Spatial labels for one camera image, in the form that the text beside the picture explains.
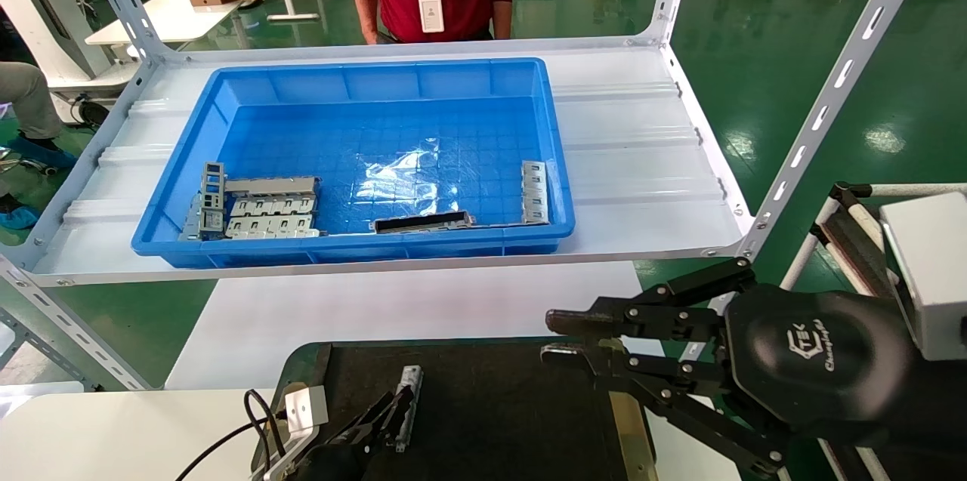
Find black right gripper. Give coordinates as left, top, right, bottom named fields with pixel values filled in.
left=540, top=282, right=919, bottom=476

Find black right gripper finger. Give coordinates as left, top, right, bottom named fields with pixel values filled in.
left=545, top=256, right=757, bottom=344

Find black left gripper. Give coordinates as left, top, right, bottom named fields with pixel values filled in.
left=297, top=389, right=416, bottom=481

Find perforated grey metal part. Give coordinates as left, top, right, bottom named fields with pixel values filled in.
left=394, top=365, right=425, bottom=454

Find black container tray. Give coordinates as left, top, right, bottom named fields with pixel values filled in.
left=252, top=336, right=660, bottom=481

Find grey clip metal part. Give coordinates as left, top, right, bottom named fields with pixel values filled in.
left=521, top=160, right=549, bottom=226

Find grey metal part black slot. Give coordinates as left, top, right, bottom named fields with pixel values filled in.
left=374, top=210, right=477, bottom=233

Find grey metal part square holes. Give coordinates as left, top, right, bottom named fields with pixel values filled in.
left=199, top=162, right=227, bottom=234

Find white slotted steel shelf rack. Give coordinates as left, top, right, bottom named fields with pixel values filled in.
left=0, top=0, right=947, bottom=393

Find white tube cart black pads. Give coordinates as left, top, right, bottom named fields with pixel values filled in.
left=782, top=181, right=967, bottom=481

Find clear plastic film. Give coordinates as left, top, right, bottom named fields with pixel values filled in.
left=354, top=135, right=459, bottom=204

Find blue plastic bin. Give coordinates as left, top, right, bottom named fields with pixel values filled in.
left=131, top=57, right=576, bottom=269

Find white id badge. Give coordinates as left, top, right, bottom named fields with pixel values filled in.
left=417, top=0, right=446, bottom=35

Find blue shoe cover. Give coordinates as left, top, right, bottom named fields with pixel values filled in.
left=6, top=131, right=78, bottom=172
left=0, top=200, right=40, bottom=231

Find white work table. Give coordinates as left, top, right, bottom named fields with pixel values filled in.
left=85, top=0, right=271, bottom=50

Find seated person grey trousers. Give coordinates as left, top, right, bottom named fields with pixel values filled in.
left=0, top=61, right=66, bottom=142

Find white machine base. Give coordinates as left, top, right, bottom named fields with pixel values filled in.
left=0, top=0, right=141, bottom=125

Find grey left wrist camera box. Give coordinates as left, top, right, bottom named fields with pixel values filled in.
left=257, top=384, right=330, bottom=481

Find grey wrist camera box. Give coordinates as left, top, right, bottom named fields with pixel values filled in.
left=879, top=192, right=967, bottom=362
left=257, top=384, right=330, bottom=481

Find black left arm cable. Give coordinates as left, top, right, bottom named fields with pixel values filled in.
left=176, top=388, right=289, bottom=481

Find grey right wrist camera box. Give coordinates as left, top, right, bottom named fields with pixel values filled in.
left=879, top=192, right=967, bottom=362

